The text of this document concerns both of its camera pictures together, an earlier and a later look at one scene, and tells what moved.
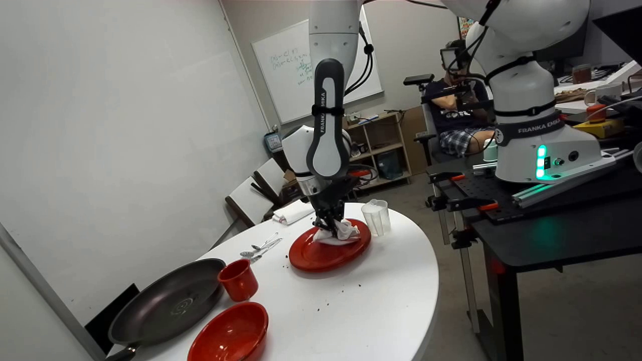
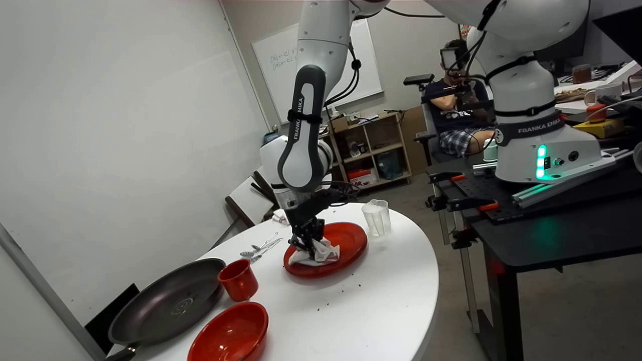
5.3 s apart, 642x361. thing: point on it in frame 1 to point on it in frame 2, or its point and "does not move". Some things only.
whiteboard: x=284 y=58 does not move
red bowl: x=233 y=334 does not move
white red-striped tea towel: x=345 y=231 to x=323 y=254
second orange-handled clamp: x=444 y=203 does not move
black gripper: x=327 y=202 to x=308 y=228
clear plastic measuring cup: x=375 y=214 does not move
